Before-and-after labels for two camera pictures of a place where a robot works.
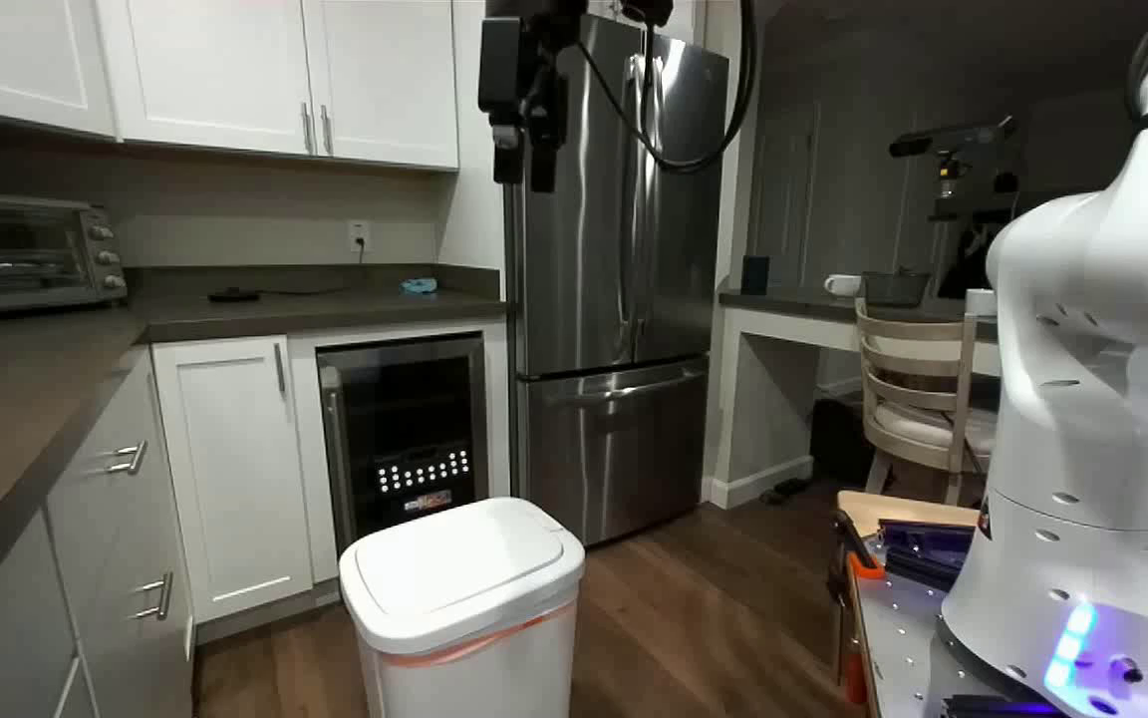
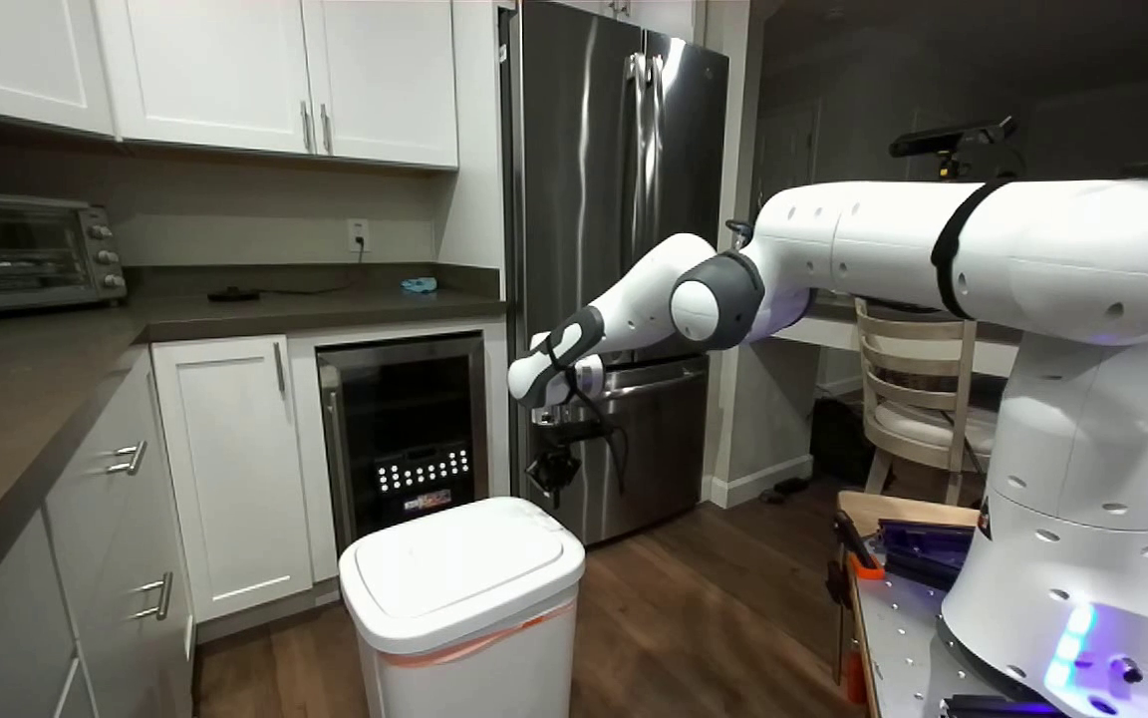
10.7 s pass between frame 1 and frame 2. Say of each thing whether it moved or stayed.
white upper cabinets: stayed
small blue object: stayed
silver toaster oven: stayed
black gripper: moved
